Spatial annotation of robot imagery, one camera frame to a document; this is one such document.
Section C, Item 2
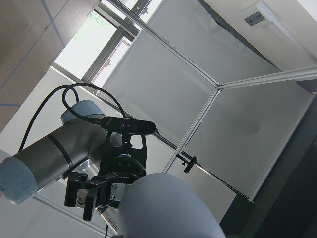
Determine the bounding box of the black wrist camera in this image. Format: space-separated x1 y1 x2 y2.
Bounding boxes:
101 117 156 135

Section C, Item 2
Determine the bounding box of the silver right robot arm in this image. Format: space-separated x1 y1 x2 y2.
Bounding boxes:
0 100 156 221

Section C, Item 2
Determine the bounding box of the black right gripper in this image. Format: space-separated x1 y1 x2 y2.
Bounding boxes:
64 132 147 221

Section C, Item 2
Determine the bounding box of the light blue plastic cup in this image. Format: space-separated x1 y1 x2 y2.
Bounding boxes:
117 173 225 238

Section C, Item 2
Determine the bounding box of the black camera cable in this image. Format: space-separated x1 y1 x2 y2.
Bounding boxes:
18 83 129 152

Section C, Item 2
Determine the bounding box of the black clamp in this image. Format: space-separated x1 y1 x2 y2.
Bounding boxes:
176 154 197 174

